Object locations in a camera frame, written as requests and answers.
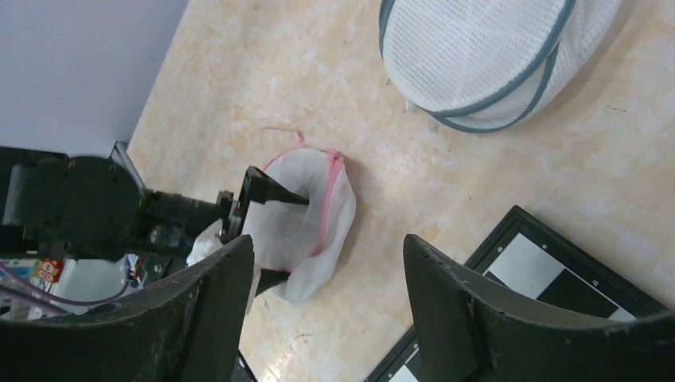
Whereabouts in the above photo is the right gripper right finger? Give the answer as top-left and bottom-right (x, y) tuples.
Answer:
(403, 234), (674, 381)

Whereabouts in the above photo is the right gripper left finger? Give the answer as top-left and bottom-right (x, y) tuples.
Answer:
(1, 235), (254, 381)

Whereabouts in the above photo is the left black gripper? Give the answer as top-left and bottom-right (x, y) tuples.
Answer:
(139, 166), (309, 297)

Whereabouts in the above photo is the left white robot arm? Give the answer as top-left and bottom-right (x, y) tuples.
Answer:
(1, 147), (309, 284)

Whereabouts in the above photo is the black white checkerboard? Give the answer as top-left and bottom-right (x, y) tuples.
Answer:
(369, 206), (674, 381)

